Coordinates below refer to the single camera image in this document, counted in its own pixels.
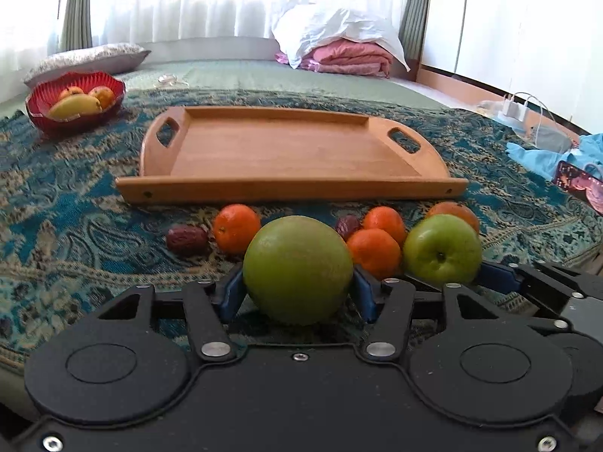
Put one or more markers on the red smartphone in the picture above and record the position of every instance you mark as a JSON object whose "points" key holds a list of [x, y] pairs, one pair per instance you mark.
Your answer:
{"points": [[580, 184]]}

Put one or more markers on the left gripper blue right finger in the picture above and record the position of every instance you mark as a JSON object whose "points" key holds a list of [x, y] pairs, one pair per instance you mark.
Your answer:
{"points": [[366, 295]]}

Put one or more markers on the pink folded blanket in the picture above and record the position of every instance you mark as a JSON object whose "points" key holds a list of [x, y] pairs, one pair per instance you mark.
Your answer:
{"points": [[345, 57]]}

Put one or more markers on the grey pouch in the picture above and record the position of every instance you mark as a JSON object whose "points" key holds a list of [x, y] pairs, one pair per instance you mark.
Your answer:
{"points": [[551, 139]]}

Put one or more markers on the red scalloped fruit bowl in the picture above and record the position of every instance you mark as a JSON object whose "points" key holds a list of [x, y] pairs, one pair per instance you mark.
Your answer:
{"points": [[45, 95]]}

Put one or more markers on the green curtain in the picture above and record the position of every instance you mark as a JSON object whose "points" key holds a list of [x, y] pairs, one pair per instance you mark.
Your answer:
{"points": [[412, 30], [75, 25]]}

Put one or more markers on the white charger with cable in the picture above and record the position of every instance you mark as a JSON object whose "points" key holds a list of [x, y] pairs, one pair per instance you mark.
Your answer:
{"points": [[514, 115]]}

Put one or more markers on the orange fruit in bowl left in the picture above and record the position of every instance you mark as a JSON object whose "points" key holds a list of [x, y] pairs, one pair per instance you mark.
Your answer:
{"points": [[69, 91]]}

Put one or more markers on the green quilted mattress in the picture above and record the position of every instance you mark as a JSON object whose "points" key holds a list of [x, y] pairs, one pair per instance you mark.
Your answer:
{"points": [[155, 87]]}

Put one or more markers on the white crumpled duvet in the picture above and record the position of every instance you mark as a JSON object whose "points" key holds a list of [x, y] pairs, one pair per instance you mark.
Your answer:
{"points": [[300, 28]]}

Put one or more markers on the orange fruit in bowl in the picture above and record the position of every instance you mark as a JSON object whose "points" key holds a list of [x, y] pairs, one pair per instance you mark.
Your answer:
{"points": [[104, 95], [69, 91]]}

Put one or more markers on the small tangerine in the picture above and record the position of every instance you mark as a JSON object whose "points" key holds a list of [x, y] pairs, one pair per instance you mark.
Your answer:
{"points": [[386, 219], [234, 227], [376, 251]]}

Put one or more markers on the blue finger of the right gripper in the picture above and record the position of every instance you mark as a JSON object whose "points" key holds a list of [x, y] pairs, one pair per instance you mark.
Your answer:
{"points": [[497, 277]]}

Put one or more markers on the orange fruit in bowl right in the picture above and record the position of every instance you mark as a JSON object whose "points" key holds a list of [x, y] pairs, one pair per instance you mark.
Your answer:
{"points": [[104, 95]]}

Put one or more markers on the green curtain left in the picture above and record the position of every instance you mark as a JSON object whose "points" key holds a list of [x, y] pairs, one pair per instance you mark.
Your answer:
{"points": [[75, 25]]}

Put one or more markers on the yellow mango in bowl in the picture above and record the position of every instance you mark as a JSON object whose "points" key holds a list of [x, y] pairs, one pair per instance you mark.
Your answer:
{"points": [[76, 105]]}

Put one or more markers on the green curtain right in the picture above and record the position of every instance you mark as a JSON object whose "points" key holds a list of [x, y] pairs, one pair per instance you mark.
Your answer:
{"points": [[412, 30]]}

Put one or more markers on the light blue cloth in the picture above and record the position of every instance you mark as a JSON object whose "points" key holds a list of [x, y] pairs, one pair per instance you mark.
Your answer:
{"points": [[588, 156]]}

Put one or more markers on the large round green fruit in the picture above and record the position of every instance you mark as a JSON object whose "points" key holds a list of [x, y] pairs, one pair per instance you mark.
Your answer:
{"points": [[297, 270]]}

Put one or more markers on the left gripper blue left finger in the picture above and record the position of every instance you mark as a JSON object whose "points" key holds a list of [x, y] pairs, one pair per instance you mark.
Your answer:
{"points": [[230, 293]]}

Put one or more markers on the green apple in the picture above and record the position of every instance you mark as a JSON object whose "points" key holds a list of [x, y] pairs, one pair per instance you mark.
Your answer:
{"points": [[442, 249]]}

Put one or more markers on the dark red date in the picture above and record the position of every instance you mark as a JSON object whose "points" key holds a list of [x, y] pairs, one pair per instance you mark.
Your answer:
{"points": [[187, 240], [347, 225]]}

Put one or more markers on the grey floral pillow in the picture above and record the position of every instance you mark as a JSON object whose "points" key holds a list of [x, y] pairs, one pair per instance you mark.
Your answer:
{"points": [[110, 58]]}

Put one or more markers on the large dull orange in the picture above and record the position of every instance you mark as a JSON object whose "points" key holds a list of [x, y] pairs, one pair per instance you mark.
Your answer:
{"points": [[455, 209]]}

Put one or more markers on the wooden serving tray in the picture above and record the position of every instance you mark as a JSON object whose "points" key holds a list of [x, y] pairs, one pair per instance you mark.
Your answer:
{"points": [[232, 154]]}

